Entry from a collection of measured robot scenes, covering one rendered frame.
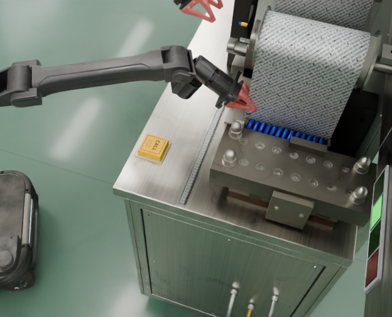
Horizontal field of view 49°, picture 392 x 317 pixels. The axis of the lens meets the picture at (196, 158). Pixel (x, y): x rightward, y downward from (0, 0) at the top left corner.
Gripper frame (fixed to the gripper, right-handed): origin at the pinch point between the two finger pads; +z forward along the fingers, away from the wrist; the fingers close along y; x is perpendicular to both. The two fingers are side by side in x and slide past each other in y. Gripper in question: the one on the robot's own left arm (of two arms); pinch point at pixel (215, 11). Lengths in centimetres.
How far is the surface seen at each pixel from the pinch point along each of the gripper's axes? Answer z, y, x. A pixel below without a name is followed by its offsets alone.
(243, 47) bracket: 12.5, -3.2, -3.4
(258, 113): 27.1, 5.6, -7.9
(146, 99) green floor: 37, -83, -138
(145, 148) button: 14.0, 17.7, -36.4
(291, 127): 35.6, 5.4, -3.3
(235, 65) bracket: 15.0, -1.6, -7.9
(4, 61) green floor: -39, -81, -202
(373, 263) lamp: 41, 46, 21
